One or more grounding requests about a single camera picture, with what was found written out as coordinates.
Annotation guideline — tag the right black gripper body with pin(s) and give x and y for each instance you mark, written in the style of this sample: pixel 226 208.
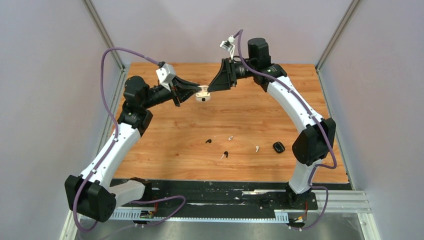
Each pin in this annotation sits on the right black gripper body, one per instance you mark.
pixel 234 73

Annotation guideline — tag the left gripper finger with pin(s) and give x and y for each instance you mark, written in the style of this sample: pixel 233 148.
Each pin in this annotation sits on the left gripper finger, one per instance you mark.
pixel 187 85
pixel 184 95

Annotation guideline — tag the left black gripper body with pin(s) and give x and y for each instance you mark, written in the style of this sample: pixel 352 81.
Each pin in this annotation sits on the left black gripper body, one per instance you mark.
pixel 175 94

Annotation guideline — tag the white earbud charging case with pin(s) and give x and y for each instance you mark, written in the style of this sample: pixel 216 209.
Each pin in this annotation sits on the white earbud charging case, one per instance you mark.
pixel 203 95

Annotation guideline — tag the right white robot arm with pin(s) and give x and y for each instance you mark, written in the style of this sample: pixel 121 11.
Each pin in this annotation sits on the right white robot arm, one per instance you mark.
pixel 313 147

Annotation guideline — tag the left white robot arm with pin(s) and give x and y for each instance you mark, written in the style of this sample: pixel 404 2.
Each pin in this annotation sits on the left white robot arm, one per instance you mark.
pixel 90 193

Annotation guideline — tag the black earbud charging case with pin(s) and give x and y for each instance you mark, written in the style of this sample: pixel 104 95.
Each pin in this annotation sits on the black earbud charging case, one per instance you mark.
pixel 278 147

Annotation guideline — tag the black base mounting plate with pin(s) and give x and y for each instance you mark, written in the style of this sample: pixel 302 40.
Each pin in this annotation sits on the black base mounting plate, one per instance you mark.
pixel 224 199

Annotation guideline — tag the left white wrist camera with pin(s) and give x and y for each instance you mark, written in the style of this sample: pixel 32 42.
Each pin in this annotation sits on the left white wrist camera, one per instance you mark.
pixel 165 74

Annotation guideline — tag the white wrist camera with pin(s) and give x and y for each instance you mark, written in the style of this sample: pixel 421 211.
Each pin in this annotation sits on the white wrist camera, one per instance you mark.
pixel 228 45
pixel 165 74

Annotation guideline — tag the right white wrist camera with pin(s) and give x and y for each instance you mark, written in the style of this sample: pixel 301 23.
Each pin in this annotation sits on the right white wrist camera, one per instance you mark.
pixel 228 45

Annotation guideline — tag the left aluminium frame post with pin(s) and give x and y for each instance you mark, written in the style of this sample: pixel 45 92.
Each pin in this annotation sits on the left aluminium frame post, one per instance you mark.
pixel 92 11

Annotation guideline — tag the aluminium frame post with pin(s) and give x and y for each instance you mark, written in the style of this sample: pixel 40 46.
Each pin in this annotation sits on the aluminium frame post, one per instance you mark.
pixel 92 11
pixel 349 13

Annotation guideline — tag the right aluminium frame post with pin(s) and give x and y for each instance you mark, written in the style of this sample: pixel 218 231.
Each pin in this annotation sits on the right aluminium frame post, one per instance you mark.
pixel 349 13

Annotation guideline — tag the slotted cable duct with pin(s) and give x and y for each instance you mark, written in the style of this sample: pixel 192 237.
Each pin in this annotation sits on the slotted cable duct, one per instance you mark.
pixel 135 214

